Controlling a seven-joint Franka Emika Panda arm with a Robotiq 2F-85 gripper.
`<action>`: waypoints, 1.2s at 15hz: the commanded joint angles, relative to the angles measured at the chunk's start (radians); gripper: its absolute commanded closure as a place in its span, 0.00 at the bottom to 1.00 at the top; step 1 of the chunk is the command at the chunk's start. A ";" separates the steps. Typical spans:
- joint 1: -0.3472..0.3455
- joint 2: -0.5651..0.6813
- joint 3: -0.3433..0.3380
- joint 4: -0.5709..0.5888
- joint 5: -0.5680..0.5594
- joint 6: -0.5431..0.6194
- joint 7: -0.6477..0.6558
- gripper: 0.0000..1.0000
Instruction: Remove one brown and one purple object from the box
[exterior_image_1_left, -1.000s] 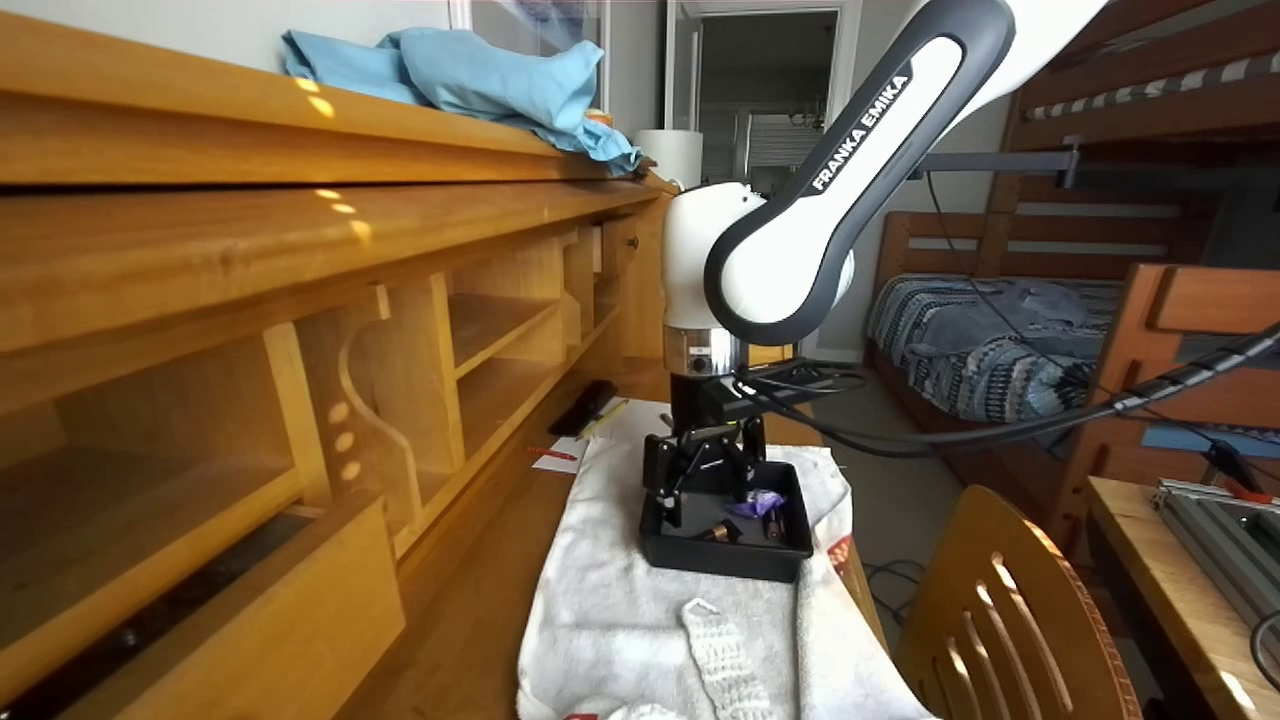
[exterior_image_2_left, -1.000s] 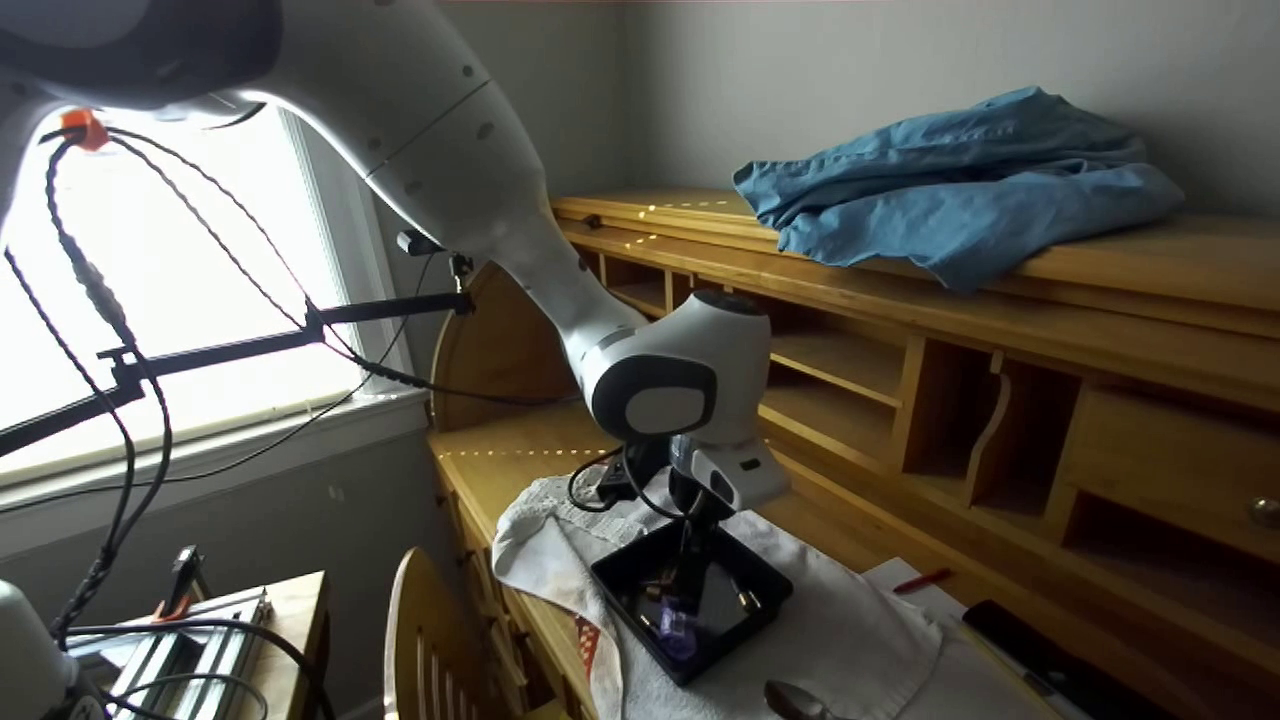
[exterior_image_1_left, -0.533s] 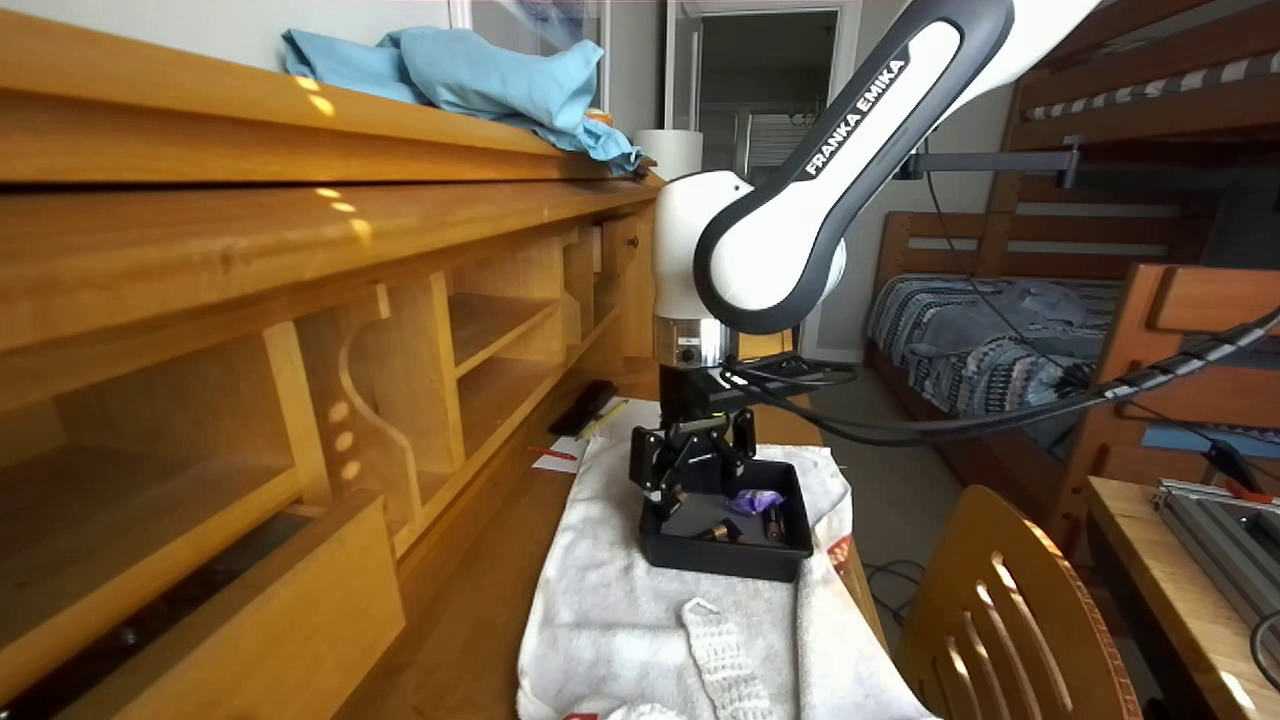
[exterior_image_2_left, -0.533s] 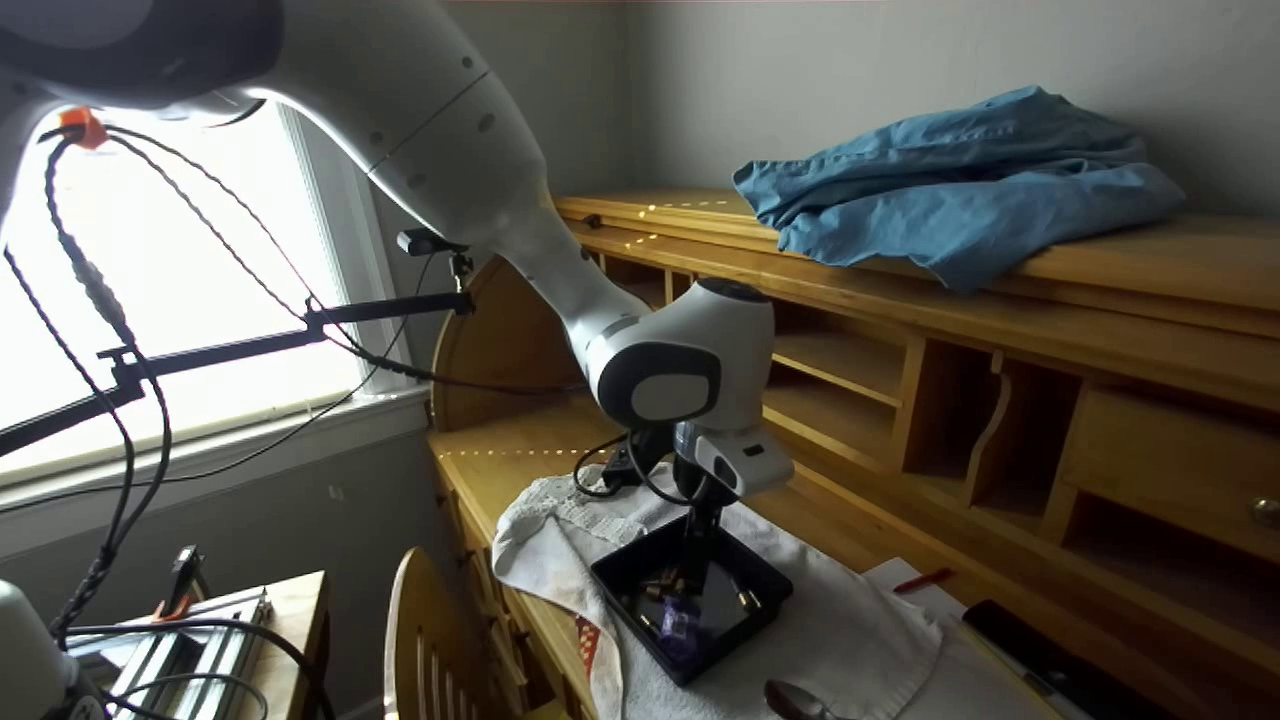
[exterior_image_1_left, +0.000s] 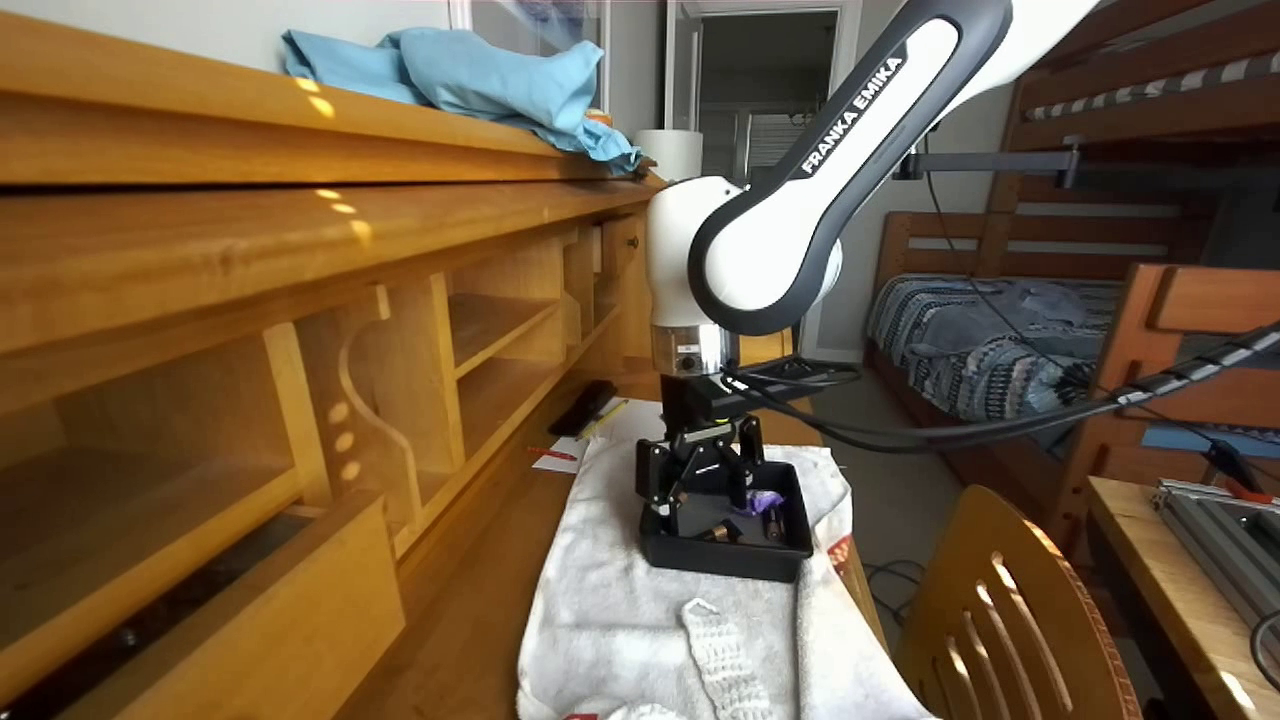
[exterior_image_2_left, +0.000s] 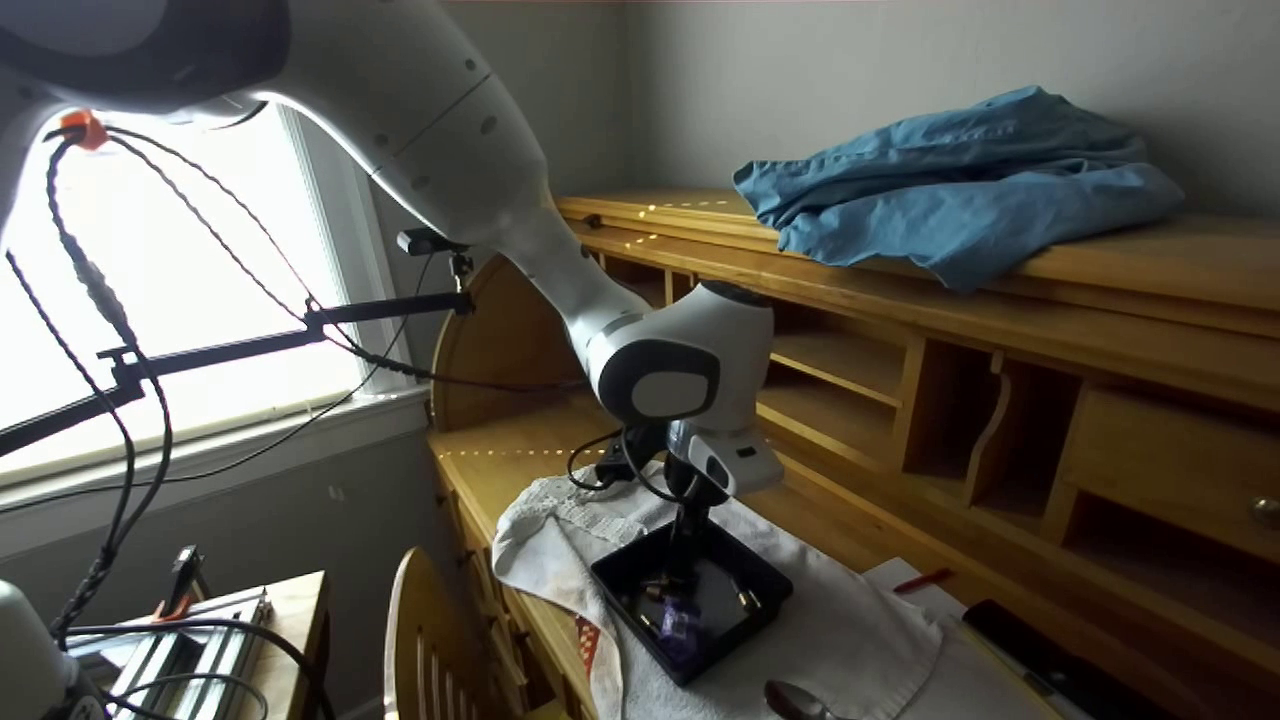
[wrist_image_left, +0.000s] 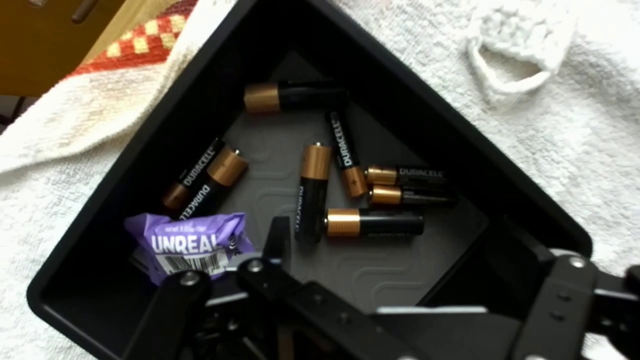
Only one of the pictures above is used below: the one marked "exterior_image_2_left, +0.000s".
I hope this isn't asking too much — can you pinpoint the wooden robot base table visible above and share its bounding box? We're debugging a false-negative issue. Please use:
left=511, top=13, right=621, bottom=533
left=66, top=568, right=332, bottom=720

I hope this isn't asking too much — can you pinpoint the black braided cable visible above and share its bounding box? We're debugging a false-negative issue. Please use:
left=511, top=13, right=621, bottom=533
left=41, top=130, right=180, bottom=644

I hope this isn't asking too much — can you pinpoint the black boom stand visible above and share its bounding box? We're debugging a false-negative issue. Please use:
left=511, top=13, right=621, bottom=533
left=0, top=286, right=473, bottom=460

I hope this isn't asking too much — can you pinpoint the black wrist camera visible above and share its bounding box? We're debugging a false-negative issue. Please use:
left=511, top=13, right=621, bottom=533
left=592, top=444, right=653, bottom=497

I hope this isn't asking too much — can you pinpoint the thin black cable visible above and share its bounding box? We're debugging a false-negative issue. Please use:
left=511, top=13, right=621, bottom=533
left=103, top=122, right=592, bottom=396

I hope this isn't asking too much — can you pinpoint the black camera on boom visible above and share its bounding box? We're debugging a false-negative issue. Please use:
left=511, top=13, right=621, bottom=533
left=393, top=222, right=473, bottom=260

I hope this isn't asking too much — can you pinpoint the white paper sheet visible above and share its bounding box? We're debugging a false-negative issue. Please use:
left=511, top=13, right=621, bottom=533
left=859, top=556, right=1071, bottom=720

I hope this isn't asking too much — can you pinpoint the purple candy wrapper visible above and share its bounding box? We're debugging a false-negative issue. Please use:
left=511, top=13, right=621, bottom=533
left=655, top=594, right=710, bottom=650

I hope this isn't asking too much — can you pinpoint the wooden desk with hutch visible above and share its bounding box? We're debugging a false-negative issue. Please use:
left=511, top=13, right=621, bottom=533
left=426, top=186, right=1280, bottom=720

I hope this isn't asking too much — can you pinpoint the bright white framed window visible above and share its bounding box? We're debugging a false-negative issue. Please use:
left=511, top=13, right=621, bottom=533
left=0, top=95, right=404, bottom=483

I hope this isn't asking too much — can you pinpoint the red handled black tool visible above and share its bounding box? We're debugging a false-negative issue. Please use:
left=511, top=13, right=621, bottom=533
left=157, top=540, right=208, bottom=628

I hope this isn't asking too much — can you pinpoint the black looped cable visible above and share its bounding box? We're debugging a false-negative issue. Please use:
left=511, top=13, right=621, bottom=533
left=51, top=614, right=336, bottom=720

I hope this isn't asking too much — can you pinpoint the white terry towel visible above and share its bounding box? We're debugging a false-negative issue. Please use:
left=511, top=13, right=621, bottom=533
left=490, top=457, right=951, bottom=720

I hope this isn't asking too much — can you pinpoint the aluminium extrusion rail frame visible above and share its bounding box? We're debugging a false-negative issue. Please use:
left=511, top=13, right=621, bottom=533
left=71, top=591, right=278, bottom=720

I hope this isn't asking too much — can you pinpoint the wooden slat-back chair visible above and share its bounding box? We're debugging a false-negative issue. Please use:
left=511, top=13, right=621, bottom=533
left=380, top=545, right=578, bottom=720

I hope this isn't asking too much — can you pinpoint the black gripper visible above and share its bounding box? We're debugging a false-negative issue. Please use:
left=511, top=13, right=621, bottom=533
left=662, top=457, right=738, bottom=591

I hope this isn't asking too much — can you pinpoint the crumpled blue cloth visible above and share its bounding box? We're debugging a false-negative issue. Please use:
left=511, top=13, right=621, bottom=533
left=727, top=85, right=1187, bottom=294

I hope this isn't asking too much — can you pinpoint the orange cable clip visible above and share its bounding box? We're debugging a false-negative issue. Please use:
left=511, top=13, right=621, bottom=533
left=57, top=107, right=111, bottom=151

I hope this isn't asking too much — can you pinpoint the black plastic tray box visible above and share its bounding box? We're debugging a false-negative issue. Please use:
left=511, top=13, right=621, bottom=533
left=587, top=510, right=796, bottom=689

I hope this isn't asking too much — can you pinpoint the black flat device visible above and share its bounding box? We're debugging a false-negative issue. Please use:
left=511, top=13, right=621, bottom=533
left=962, top=594, right=1153, bottom=720

